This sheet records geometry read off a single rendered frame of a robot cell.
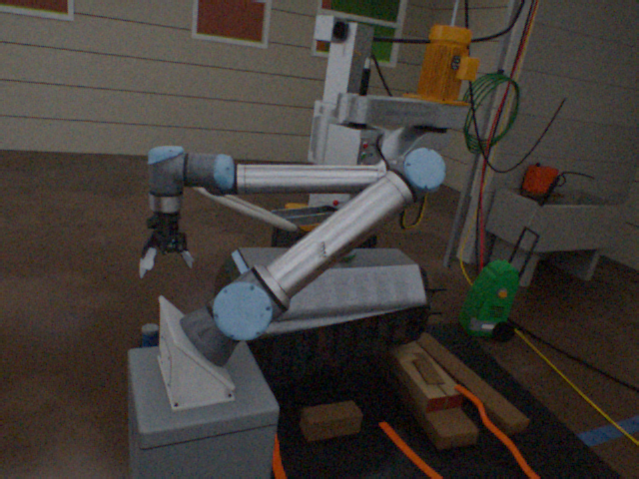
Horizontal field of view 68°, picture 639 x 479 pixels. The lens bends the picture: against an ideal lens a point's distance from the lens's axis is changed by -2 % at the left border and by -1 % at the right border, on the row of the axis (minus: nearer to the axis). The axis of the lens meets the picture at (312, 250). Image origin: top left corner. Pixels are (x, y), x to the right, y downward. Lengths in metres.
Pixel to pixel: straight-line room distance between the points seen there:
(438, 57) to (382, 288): 1.32
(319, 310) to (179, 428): 1.20
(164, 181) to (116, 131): 7.06
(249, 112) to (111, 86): 2.22
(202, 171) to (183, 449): 0.77
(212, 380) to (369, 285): 1.37
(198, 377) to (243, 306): 0.29
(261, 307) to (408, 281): 1.63
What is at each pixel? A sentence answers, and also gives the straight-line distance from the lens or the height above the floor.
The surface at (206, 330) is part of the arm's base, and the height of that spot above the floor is 1.05.
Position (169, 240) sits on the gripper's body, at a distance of 1.37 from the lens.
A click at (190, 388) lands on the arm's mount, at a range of 1.43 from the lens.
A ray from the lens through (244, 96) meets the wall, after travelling 8.62.
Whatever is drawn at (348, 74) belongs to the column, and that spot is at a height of 1.75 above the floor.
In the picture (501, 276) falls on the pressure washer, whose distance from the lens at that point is 3.81.
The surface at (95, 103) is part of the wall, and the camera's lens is 8.29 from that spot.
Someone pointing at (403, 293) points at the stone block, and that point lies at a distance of 2.70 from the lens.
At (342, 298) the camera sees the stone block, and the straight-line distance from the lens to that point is 2.50.
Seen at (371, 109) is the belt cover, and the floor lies 1.62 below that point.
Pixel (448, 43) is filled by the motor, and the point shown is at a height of 1.99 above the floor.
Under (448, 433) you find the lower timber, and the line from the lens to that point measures 2.77.
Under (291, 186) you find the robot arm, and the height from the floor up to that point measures 1.46.
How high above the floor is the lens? 1.80
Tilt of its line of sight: 21 degrees down
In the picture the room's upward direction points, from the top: 8 degrees clockwise
